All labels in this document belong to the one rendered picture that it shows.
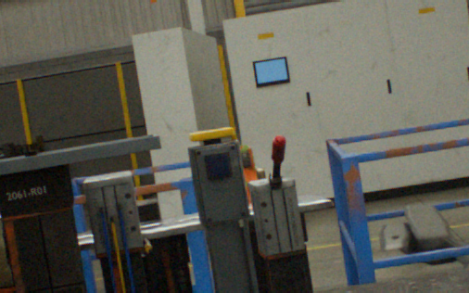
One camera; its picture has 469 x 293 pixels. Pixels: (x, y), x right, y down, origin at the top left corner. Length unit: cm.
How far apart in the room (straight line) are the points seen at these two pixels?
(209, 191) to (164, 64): 813
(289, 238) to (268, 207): 6
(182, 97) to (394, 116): 210
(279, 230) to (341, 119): 790
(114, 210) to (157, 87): 799
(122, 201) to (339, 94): 796
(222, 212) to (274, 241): 20
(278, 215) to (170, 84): 795
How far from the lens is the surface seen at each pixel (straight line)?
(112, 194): 149
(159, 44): 946
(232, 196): 134
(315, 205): 164
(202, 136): 133
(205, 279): 344
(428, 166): 951
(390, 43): 946
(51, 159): 130
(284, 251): 152
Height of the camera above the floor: 120
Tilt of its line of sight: 3 degrees down
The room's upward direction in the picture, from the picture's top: 9 degrees counter-clockwise
